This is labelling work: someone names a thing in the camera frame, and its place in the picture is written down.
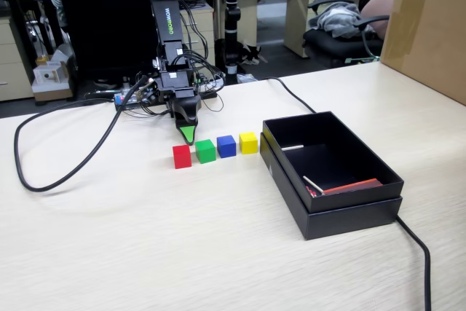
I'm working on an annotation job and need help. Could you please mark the beige drawer cabinet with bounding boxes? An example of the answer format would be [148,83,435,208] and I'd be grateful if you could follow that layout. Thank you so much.
[238,0,261,46]
[180,0,216,68]
[283,0,328,59]
[0,15,36,103]

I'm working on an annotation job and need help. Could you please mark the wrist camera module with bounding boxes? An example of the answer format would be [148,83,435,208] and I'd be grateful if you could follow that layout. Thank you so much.
[135,76,161,103]

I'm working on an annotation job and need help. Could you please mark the thick black camera cable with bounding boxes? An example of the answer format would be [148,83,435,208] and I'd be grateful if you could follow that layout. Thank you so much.
[13,76,149,193]

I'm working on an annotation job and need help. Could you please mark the small open cardboard box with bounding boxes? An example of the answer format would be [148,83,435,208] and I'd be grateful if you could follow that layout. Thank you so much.
[31,59,74,103]

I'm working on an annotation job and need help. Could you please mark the black armrest office chair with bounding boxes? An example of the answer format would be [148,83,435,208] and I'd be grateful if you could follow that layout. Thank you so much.
[302,0,390,68]

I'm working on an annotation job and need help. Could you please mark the green wooden cube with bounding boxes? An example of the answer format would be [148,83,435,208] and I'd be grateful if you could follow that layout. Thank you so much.
[194,138,217,165]

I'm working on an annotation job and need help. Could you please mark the black open box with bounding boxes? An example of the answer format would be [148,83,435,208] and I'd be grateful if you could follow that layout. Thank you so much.
[262,110,406,213]
[258,132,403,242]

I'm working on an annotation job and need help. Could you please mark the thick black power cable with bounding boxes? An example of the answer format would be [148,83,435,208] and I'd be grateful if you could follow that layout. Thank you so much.
[262,76,433,311]

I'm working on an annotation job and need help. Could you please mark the yellow wooden cube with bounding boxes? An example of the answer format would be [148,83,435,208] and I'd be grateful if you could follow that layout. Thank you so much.
[238,131,259,155]

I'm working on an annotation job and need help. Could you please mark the red wooden cube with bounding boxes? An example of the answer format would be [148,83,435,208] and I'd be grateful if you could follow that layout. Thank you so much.
[172,144,192,170]

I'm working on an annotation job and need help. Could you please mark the black and white slippers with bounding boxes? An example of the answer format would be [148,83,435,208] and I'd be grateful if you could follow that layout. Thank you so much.
[236,43,269,66]

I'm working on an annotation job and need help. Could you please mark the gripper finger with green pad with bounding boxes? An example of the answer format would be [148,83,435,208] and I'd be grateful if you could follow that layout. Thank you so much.
[176,125,198,146]

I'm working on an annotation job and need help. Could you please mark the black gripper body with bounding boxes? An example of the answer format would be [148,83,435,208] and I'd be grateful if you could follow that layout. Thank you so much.
[156,69,197,103]

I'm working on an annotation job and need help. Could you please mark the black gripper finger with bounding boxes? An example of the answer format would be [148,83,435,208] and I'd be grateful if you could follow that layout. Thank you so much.
[173,95,202,128]

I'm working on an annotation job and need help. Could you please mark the wooden thin stick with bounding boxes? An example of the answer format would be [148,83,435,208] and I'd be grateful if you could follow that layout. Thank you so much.
[302,175,325,195]

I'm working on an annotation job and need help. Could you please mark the seated person in black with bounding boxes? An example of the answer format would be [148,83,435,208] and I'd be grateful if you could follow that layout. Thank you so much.
[358,0,401,41]

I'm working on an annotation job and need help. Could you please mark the large cardboard box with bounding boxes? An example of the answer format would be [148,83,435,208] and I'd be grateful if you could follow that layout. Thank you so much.
[379,0,466,106]

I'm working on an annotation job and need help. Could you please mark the orange red flat plank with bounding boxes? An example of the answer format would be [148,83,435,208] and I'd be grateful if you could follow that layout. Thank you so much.
[322,178,383,195]

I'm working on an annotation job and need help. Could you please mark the grey clothing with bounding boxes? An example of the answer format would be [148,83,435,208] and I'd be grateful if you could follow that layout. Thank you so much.
[312,1,376,39]

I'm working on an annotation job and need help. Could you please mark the thin black wire bundle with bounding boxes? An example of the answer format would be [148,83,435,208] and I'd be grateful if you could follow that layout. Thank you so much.
[174,0,226,112]

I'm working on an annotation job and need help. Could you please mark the white small carton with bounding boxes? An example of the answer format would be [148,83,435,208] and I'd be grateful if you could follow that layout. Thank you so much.
[33,65,62,85]

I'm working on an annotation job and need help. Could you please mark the blue wooden cube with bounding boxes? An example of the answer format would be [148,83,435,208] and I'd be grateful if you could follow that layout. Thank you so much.
[216,135,237,159]

